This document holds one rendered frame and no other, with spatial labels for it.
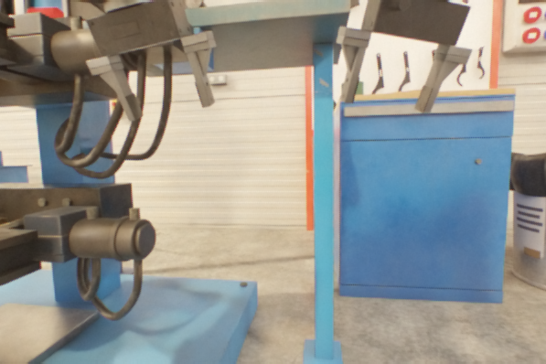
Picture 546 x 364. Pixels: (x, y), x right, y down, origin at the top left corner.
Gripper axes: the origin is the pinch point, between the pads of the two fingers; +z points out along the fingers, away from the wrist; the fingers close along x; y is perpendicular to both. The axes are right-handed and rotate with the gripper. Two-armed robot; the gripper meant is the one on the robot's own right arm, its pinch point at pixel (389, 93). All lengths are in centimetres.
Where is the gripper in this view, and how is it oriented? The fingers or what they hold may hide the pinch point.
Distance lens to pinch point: 51.3
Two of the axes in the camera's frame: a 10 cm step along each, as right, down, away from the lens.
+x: 9.9, 0.8, 1.5
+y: 0.9, 4.9, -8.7
